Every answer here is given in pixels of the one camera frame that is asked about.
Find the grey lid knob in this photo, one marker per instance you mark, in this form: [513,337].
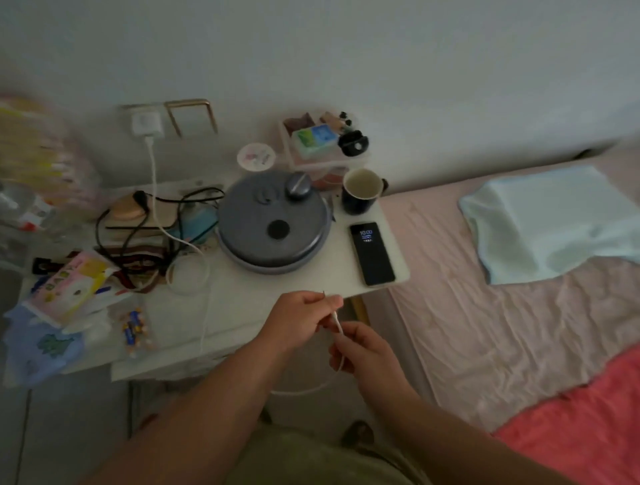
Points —
[298,185]

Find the light blue pillow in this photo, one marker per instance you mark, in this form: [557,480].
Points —
[545,225]

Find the person's right hand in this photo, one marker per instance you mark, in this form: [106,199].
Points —
[372,357]

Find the colourful striped packaging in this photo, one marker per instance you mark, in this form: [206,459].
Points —
[35,150]

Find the blue dinosaur print bag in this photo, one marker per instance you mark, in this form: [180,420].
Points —
[42,344]

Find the pink white snack packet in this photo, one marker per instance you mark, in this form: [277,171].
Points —
[70,287]

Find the brown striped cloth pouch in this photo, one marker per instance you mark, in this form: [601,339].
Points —
[137,260]

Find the gold metal frame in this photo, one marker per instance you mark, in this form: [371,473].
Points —
[192,116]

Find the white round container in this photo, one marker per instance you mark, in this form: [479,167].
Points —
[257,157]

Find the clear plastic organizer box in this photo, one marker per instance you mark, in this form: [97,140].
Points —
[325,150]

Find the blue round gadget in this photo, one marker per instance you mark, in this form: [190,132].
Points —
[200,224]

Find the person's left fingers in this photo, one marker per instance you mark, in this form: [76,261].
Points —
[327,307]

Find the person's olive shirt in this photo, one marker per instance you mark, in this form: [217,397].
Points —
[320,459]

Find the white bedside table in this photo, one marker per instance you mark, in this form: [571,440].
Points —
[240,305]

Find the person's left forearm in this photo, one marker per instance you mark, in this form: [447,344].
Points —
[200,414]

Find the dark mug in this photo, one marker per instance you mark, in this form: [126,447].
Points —
[361,192]

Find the green blue small box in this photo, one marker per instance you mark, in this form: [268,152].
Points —
[313,139]

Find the person's left hand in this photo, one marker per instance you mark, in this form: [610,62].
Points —
[287,320]

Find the pink fuzzy blanket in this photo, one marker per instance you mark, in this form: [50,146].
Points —
[585,424]

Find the person's right thumb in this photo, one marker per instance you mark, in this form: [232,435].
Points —
[361,331]

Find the black smartphone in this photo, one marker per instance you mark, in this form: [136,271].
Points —
[371,253]

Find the grey round cooker lid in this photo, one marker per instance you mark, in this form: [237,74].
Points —
[274,222]

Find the clear plastic bottle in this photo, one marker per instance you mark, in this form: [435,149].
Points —
[22,210]

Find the round beige compact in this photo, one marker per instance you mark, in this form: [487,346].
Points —
[129,209]

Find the white wall socket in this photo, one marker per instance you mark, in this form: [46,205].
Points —
[142,117]

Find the pink bed sheet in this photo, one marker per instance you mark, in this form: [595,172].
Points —
[500,339]

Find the person's right forearm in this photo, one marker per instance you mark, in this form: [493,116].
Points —
[450,439]

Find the clear bag of candies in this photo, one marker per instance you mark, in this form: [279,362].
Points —
[134,327]

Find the white wall charger plug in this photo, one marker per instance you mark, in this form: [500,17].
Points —
[146,123]

